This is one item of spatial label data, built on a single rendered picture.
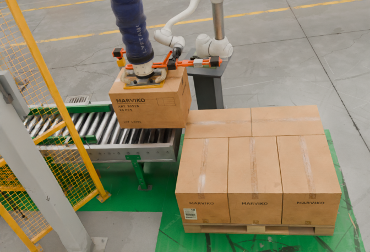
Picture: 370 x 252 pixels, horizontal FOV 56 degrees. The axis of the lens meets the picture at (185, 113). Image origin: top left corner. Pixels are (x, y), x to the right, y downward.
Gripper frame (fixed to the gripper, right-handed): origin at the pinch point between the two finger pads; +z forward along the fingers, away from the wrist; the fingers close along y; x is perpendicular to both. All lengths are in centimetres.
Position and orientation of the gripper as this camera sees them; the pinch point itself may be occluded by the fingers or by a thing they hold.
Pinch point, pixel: (174, 64)
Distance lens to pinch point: 286.4
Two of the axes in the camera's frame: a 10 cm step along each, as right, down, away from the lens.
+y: 1.5, 7.6, 6.3
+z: -1.1, 6.5, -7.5
